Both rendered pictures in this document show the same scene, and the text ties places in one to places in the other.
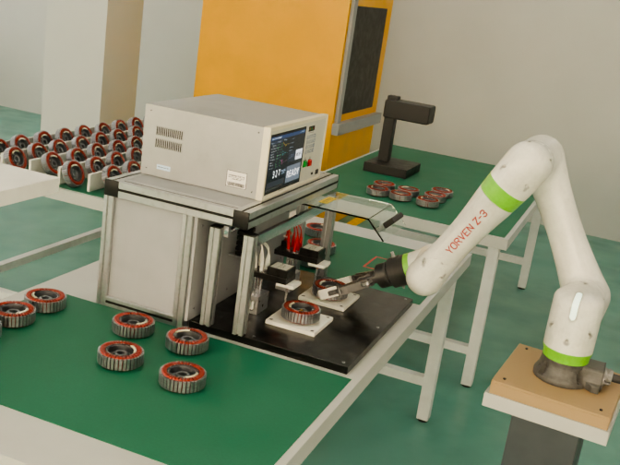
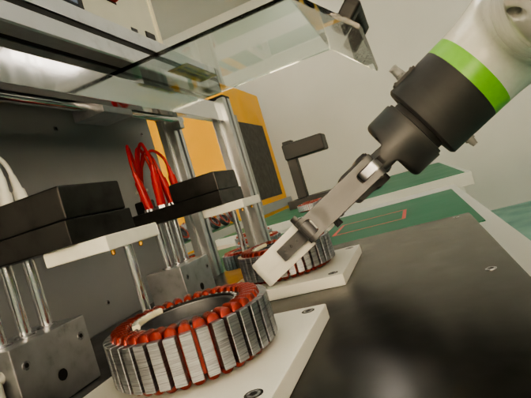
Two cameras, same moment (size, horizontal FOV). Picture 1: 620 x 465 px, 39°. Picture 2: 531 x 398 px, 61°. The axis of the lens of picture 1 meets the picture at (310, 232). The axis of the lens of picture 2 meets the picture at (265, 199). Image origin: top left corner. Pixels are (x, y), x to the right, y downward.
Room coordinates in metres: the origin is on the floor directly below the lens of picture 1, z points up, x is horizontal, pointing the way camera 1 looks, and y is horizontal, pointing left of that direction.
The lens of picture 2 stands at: (2.02, -0.07, 0.88)
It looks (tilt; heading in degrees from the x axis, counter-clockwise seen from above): 0 degrees down; 359
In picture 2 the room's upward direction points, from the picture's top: 17 degrees counter-clockwise
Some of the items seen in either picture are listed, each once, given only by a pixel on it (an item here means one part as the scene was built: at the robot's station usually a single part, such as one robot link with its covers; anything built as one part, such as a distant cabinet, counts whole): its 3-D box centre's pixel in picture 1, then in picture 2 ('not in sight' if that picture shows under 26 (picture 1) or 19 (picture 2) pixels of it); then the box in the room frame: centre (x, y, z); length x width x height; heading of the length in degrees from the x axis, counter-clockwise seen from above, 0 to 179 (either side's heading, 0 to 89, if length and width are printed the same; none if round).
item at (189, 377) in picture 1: (182, 376); not in sight; (1.88, 0.25, 0.77); 0.11 x 0.11 x 0.04
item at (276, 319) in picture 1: (299, 319); (203, 367); (2.33, -0.01, 0.78); 0.15 x 0.15 x 0.01; 70
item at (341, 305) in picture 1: (328, 296); (292, 275); (2.56, -0.09, 0.78); 0.15 x 0.15 x 0.01; 70
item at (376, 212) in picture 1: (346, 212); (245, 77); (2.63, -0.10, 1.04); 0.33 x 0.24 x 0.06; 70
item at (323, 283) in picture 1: (330, 289); (286, 255); (2.56, -0.09, 0.80); 0.11 x 0.11 x 0.04
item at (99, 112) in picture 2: not in sight; (100, 103); (2.60, 0.08, 1.05); 0.06 x 0.04 x 0.04; 160
